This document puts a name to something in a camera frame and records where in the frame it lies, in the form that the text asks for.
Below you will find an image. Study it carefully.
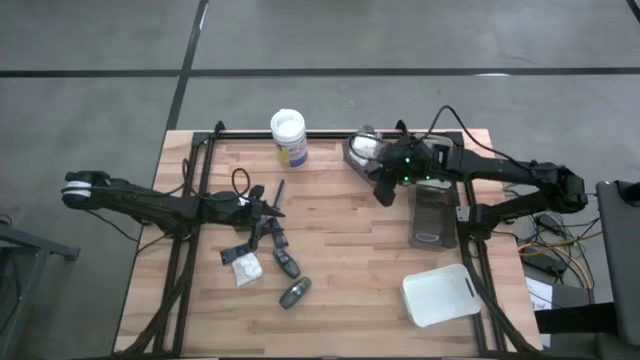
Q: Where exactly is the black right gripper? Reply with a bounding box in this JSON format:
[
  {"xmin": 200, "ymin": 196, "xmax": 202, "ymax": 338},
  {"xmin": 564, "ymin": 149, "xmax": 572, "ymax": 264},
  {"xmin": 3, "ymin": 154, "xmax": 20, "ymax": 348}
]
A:
[{"xmin": 372, "ymin": 135, "xmax": 444, "ymax": 209}]

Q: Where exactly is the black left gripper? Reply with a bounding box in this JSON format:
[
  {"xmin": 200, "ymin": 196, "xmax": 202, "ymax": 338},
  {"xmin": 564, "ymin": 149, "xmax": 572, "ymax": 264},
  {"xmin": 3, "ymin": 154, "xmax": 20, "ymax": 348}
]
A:
[{"xmin": 199, "ymin": 184, "xmax": 287, "ymax": 251}]

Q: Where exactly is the small black rectangular device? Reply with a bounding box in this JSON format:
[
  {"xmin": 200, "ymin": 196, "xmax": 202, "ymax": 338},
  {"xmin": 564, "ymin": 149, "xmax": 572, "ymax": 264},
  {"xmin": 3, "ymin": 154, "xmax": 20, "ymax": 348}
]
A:
[{"xmin": 269, "ymin": 217, "xmax": 291, "ymax": 250}]

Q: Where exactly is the dark blue disposable razor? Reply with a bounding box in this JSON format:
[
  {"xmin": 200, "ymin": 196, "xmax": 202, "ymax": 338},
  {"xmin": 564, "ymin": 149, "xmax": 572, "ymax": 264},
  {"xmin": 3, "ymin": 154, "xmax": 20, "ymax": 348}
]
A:
[{"xmin": 271, "ymin": 178, "xmax": 287, "ymax": 211}]

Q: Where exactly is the clear bag printed Vanity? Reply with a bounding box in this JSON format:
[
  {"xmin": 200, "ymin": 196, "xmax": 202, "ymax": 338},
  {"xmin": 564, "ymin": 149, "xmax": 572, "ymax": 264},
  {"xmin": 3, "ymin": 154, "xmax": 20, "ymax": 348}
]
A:
[{"xmin": 348, "ymin": 132, "xmax": 387, "ymax": 167}]

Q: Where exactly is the clear bag of cotton pads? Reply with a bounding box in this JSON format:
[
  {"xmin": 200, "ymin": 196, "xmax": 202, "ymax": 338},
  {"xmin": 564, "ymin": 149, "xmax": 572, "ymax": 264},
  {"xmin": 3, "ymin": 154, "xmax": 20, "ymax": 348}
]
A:
[{"xmin": 230, "ymin": 251, "xmax": 264, "ymax": 289}]

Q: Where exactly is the white plastic bin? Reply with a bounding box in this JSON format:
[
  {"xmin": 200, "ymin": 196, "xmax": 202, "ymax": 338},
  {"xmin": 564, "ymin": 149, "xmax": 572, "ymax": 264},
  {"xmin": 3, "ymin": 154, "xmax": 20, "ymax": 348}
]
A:
[{"xmin": 401, "ymin": 263, "xmax": 483, "ymax": 329}]

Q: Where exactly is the clear plastic bin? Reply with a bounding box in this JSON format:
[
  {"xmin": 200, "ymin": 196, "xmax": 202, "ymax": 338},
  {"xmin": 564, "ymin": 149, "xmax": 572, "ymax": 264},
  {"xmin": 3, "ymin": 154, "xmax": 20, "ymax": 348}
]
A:
[{"xmin": 410, "ymin": 131, "xmax": 455, "ymax": 190}]

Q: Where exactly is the navy blue sachet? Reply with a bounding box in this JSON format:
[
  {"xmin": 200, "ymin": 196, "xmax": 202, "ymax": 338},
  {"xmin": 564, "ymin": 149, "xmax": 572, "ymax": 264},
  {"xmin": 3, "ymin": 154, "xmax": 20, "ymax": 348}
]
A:
[{"xmin": 219, "ymin": 243, "xmax": 252, "ymax": 266}]

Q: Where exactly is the small grey translucent bin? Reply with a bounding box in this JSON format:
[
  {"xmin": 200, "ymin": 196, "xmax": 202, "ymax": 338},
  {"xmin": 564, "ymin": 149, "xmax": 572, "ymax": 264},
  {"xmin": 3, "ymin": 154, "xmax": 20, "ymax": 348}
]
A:
[{"xmin": 341, "ymin": 124, "xmax": 407, "ymax": 181}]

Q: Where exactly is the dark smoky plastic bin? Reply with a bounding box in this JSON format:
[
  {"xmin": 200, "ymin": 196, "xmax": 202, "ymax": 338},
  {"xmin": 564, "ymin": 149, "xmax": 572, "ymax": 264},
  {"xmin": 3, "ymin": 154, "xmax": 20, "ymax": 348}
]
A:
[{"xmin": 408, "ymin": 183, "xmax": 460, "ymax": 252}]

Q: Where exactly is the white Lysol wipes canister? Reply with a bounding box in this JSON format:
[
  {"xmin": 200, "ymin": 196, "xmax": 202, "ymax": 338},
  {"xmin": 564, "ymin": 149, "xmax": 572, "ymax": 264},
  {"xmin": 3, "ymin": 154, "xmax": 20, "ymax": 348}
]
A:
[{"xmin": 269, "ymin": 107, "xmax": 310, "ymax": 170}]

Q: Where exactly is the black power brick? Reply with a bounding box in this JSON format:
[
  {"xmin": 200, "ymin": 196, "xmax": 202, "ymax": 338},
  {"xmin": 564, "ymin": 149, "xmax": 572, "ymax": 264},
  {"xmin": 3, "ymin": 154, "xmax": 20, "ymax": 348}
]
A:
[{"xmin": 522, "ymin": 249, "xmax": 569, "ymax": 275}]

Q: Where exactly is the white paper sheet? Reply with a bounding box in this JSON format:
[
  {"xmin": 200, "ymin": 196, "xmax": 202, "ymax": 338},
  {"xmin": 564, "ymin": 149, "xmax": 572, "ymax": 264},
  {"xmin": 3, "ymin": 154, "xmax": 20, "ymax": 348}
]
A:
[{"xmin": 524, "ymin": 276, "xmax": 555, "ymax": 312}]

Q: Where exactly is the grey metal stand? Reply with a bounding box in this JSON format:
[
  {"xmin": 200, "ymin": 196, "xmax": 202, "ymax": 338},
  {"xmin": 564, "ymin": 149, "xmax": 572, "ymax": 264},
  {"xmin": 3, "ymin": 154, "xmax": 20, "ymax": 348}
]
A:
[{"xmin": 0, "ymin": 214, "xmax": 81, "ymax": 360}]

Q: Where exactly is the black aluminium table frame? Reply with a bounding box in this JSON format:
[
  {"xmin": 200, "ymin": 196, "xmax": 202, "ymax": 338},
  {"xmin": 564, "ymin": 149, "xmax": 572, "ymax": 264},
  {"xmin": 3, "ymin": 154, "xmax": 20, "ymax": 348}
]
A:
[{"xmin": 117, "ymin": 119, "xmax": 539, "ymax": 360}]

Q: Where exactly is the yellow cable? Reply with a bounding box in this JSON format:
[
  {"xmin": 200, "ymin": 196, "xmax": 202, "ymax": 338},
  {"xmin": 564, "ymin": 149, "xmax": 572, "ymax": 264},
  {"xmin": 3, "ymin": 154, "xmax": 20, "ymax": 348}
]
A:
[{"xmin": 517, "ymin": 230, "xmax": 605, "ymax": 291}]

